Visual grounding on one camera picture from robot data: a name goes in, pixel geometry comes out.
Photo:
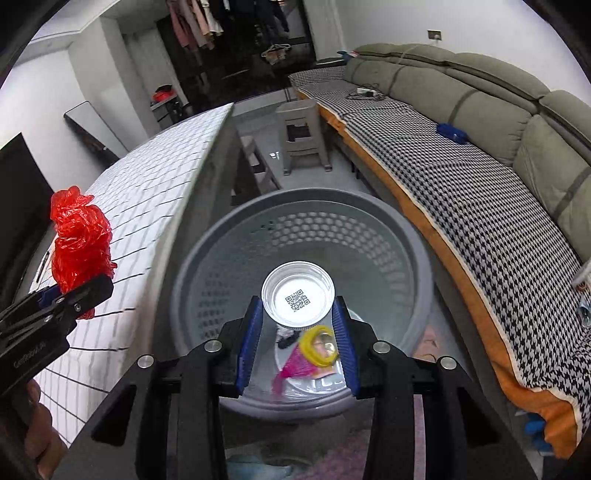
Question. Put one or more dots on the clothes hanger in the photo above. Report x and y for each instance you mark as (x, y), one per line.
(276, 51)

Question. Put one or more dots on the person's left hand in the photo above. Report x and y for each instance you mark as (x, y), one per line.
(41, 429)

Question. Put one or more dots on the grey perforated plastic basket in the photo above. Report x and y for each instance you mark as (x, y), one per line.
(300, 230)

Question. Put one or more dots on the hanging clothes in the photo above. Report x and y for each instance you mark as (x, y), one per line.
(198, 23)

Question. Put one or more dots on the orange mat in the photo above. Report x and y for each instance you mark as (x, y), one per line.
(521, 383)

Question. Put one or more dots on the dark blue scrunchie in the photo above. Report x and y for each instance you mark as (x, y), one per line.
(287, 340)

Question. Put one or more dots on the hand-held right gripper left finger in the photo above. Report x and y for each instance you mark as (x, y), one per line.
(249, 341)

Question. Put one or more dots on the white power strip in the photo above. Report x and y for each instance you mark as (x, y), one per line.
(364, 92)

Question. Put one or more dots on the white checked tablecloth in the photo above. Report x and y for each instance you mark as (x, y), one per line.
(161, 175)

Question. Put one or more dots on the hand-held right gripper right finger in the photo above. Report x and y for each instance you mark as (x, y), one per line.
(344, 346)

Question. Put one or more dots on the leaning mirror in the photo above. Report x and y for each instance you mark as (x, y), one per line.
(92, 134)

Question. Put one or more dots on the red plastic bag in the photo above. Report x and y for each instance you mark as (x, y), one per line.
(78, 244)

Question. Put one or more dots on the grey plastic stool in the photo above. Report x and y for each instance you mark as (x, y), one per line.
(300, 110)

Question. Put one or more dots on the blue object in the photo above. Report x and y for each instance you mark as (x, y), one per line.
(538, 434)

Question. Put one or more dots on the small blue box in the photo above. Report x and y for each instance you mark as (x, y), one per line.
(451, 133)

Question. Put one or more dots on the black television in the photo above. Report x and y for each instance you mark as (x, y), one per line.
(23, 194)

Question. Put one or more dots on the wall socket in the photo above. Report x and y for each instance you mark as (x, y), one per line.
(434, 34)

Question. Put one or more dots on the houndstooth blanket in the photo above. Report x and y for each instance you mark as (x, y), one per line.
(461, 207)

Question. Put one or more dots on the dark blue cloth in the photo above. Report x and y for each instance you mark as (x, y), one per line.
(348, 54)

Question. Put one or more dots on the red cap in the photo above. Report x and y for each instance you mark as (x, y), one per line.
(164, 93)

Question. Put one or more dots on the white round lid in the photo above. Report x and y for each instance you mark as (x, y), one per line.
(298, 295)

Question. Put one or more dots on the dark open wardrobe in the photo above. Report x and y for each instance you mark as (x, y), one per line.
(240, 78)

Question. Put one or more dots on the pink wrapper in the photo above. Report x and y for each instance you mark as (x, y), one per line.
(293, 367)

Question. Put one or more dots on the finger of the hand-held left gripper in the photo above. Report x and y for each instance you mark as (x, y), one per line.
(48, 297)
(92, 290)

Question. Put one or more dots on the olive green sofa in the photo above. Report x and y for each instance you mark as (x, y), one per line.
(461, 92)

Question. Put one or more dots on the pink patterned rug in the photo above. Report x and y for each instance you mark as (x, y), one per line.
(341, 457)

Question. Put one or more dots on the black pen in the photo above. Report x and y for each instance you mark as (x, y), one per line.
(44, 265)

